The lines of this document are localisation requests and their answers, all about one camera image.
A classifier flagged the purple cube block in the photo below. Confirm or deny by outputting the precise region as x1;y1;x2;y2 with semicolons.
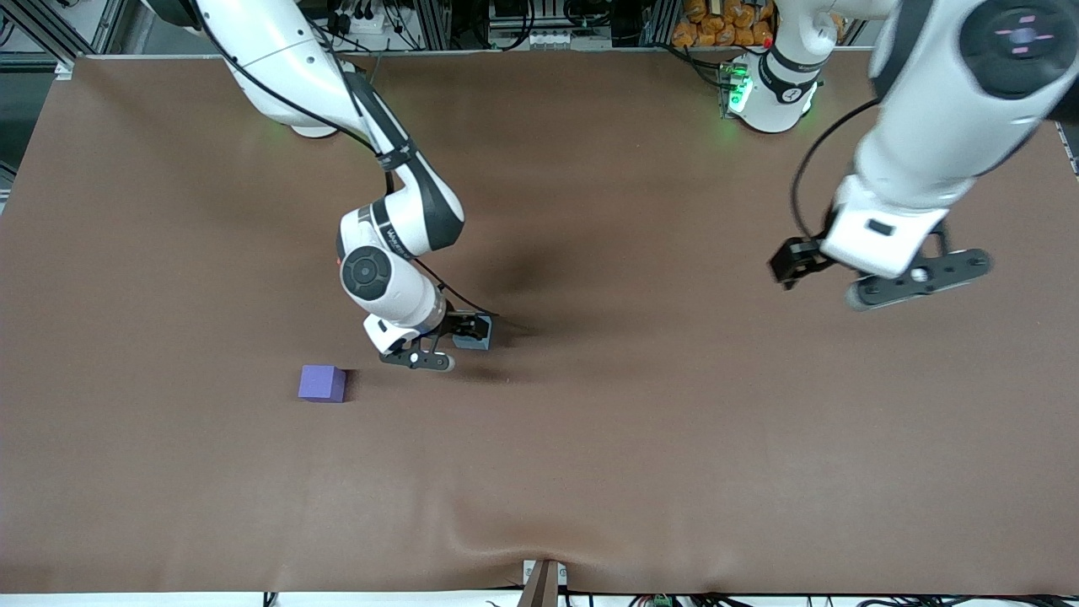
298;364;347;404

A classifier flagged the white terminal block row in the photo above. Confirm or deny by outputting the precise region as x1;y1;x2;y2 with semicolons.
524;30;593;50

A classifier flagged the brown table mat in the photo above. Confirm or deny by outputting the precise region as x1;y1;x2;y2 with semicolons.
0;52;1079;595

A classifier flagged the orange snack bag pile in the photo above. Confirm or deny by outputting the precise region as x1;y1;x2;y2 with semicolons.
672;0;776;49

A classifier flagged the white power strip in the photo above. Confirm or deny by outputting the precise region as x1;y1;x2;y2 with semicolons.
333;7;390;36

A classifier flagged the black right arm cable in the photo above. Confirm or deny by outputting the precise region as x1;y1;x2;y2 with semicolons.
190;0;540;334

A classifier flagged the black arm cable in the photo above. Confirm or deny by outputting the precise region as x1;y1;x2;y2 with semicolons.
790;97;882;245
190;0;540;334

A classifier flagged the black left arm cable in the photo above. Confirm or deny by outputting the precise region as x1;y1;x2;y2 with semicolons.
790;97;882;245

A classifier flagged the brown camera mount post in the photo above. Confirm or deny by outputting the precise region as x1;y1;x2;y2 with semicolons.
518;558;568;607

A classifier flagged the aluminium frame strut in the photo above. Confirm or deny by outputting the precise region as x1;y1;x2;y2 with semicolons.
0;0;77;78

